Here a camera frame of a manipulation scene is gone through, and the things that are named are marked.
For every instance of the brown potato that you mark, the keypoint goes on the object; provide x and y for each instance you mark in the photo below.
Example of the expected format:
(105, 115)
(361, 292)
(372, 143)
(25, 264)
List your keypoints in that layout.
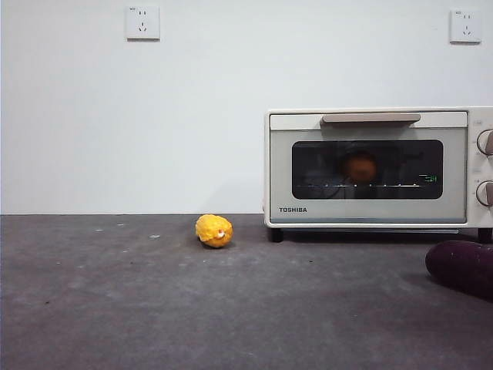
(360, 167)

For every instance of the glass oven door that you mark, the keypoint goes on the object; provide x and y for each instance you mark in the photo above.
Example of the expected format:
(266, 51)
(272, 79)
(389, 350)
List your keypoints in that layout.
(279, 173)

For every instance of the white wall socket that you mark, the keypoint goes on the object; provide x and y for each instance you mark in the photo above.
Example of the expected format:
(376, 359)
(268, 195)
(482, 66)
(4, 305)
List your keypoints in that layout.
(142, 23)
(465, 27)

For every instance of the yellow corn cob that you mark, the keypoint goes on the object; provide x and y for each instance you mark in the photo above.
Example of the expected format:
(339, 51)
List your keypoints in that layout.
(212, 230)

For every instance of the cream toaster oven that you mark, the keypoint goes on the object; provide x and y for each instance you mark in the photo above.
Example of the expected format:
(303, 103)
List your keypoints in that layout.
(475, 162)

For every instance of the cream oven knob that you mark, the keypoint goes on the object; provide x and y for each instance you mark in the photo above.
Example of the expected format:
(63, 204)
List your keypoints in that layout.
(485, 192)
(486, 142)

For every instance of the purple eggplant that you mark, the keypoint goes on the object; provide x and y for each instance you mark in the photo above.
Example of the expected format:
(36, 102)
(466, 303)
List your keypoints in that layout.
(458, 266)

